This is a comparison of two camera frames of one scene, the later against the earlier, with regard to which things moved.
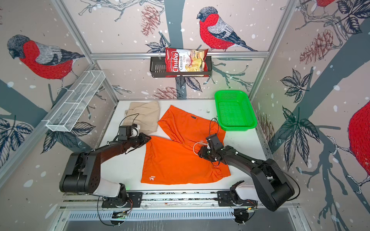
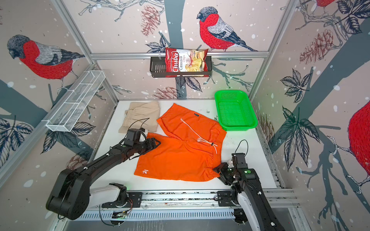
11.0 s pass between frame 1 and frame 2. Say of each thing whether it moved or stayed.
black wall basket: stayed
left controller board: stayed
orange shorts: stayed
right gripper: moved
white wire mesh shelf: stayed
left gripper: moved
